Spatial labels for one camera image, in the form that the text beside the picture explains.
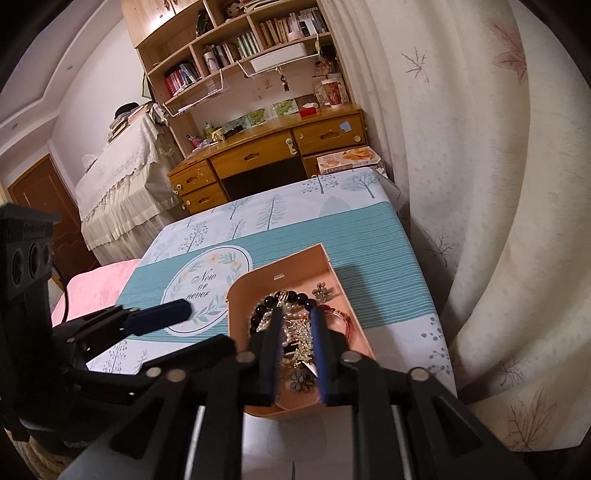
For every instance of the wooden desk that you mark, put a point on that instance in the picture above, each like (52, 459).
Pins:
(258, 154)

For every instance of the hanging keys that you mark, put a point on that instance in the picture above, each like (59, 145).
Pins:
(284, 84)

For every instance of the grey flower brooch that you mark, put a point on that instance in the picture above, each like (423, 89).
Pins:
(302, 383)

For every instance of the white storage box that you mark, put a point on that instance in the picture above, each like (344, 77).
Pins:
(277, 56)

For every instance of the wooden bookshelf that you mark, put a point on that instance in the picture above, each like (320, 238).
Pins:
(184, 41)

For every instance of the row of beige books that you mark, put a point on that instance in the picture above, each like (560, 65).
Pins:
(295, 25)

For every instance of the cream leaf print curtain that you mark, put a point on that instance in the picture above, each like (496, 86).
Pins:
(461, 161)

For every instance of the row of green books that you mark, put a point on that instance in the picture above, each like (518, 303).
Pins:
(247, 45)

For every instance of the brown wooden door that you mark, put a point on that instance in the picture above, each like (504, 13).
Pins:
(41, 217)

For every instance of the blue gold flower earring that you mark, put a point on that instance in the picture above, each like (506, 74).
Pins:
(323, 291)

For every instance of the stack of books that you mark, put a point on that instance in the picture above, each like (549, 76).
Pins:
(124, 122)

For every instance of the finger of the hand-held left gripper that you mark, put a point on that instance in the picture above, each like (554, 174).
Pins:
(159, 316)
(184, 353)

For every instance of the pink blanket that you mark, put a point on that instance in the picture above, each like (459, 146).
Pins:
(92, 288)

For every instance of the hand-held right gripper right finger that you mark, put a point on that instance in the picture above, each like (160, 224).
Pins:
(325, 360)

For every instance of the floral paper cup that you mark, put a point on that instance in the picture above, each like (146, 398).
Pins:
(330, 92)

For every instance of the row of red books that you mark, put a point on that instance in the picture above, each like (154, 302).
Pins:
(181, 79)

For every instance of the cloth-covered piano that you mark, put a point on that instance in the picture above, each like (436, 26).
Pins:
(124, 184)

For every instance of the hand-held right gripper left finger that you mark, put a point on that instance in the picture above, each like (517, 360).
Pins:
(271, 360)

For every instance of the orange snack box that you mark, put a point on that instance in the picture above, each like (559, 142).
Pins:
(348, 158)

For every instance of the pink jewelry box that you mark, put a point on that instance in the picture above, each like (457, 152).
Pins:
(277, 272)

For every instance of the red tissue box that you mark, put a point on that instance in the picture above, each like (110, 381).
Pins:
(308, 110)

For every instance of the green picture card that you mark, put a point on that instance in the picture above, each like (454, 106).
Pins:
(259, 115)
(284, 107)

